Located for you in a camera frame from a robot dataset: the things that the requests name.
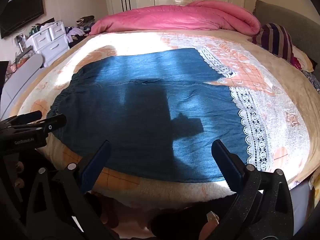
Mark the cream pillow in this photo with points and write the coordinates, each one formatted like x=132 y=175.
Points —
x=303 y=57

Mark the blue pants with lace hem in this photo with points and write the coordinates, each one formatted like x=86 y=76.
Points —
x=150 y=105

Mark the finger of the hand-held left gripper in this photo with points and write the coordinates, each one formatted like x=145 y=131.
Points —
x=27 y=117
x=55 y=123

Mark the person's left hand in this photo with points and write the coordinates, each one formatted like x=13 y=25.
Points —
x=18 y=166

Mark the grey headboard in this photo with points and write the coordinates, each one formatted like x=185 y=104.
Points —
x=300 y=25

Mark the black television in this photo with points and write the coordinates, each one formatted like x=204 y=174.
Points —
x=20 y=15

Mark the dark green cloth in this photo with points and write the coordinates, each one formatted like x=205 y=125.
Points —
x=86 y=20

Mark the pink duvet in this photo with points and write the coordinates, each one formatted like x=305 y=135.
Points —
x=175 y=17

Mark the striped pillow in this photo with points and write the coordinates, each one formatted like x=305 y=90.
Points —
x=275 y=40

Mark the lavender cloth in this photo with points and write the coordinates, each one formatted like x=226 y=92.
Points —
x=75 y=32

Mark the cream and orange printed blanket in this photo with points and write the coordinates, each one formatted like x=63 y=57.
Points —
x=287 y=105

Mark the grey oval board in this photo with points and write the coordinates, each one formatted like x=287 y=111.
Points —
x=22 y=80

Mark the white drawer cabinet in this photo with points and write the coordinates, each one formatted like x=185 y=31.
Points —
x=50 y=45

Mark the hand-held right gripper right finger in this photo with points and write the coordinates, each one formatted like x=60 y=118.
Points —
x=227 y=166

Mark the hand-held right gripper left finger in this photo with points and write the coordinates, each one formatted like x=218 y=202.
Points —
x=95 y=165

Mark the blue floral cloth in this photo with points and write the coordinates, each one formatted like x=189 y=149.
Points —
x=312 y=80

